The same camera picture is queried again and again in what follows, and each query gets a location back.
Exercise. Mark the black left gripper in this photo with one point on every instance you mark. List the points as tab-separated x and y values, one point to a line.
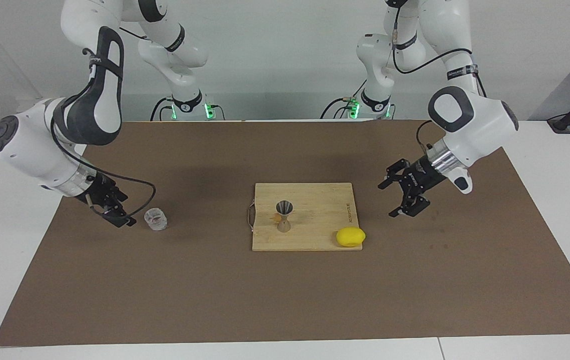
425	175

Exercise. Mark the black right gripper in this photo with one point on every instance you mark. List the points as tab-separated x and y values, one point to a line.
104	192

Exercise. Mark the small clear glass cup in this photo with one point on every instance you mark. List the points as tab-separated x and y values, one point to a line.
156	220

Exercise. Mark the steel cocktail jigger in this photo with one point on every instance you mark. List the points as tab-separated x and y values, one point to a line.
284	206

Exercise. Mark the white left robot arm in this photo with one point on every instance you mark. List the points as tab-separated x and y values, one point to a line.
485	125

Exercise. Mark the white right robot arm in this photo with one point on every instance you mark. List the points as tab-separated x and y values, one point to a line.
29	145

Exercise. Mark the yellow lemon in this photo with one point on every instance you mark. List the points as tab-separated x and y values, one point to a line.
350	237

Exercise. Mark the wooden cutting board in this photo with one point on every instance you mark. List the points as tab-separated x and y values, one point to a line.
315	220

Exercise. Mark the brown table mat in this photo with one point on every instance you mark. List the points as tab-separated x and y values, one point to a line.
214	290

